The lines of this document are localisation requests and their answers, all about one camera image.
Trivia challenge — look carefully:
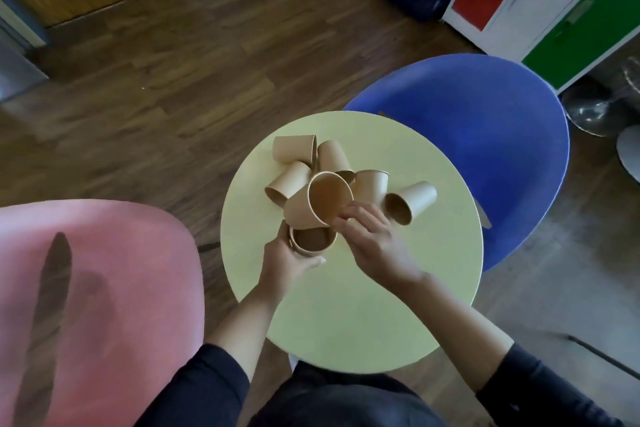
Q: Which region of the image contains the person's right hand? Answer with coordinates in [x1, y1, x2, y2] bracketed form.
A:
[330, 201, 427, 288]

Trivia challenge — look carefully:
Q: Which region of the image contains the person's left hand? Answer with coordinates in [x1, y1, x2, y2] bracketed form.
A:
[257, 221, 327, 302]

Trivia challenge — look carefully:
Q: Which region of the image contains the large brown paper cup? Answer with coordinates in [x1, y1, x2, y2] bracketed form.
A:
[283, 171, 355, 231]

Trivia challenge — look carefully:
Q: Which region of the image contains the person's left forearm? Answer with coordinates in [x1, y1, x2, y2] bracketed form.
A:
[206, 286, 282, 385]

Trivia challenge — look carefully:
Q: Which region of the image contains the person's right forearm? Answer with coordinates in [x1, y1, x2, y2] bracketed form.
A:
[400, 272, 516, 392]

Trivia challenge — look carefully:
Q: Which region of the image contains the pile of brown paper cups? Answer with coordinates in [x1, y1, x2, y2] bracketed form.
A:
[264, 135, 438, 226]

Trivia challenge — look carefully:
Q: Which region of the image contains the person's dark long-sleeved top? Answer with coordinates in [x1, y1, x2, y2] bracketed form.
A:
[134, 343, 627, 427]

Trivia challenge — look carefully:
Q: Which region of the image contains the blue plastic chair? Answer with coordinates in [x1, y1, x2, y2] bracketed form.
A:
[342, 53, 571, 273]

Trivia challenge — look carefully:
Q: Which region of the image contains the pink plastic chair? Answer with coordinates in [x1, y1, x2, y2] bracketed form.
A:
[0, 199, 206, 427]

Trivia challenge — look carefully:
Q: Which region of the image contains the chrome stool base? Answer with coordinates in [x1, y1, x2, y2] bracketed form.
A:
[560, 56, 640, 137]

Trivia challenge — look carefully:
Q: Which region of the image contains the white round stand base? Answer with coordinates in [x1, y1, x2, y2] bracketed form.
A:
[616, 125, 640, 185]

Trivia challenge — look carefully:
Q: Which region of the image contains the white metal locker cabinet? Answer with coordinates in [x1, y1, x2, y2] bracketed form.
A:
[442, 0, 640, 94]

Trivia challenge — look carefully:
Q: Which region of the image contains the green locker door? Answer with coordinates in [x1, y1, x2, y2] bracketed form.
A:
[522, 0, 640, 90]

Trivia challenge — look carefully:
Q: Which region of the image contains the black floor cable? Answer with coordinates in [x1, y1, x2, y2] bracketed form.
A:
[567, 335, 640, 378]

